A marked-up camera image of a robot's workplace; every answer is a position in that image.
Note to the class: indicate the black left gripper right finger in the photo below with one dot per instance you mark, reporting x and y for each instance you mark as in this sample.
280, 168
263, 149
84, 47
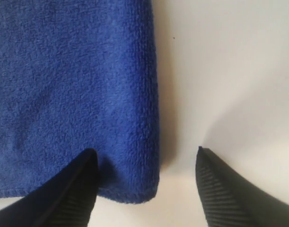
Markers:
229, 200

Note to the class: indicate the blue microfiber towel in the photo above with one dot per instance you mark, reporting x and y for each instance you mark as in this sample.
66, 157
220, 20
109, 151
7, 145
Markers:
78, 74

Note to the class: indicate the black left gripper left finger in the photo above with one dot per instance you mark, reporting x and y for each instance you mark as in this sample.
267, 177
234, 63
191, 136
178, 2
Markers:
66, 200

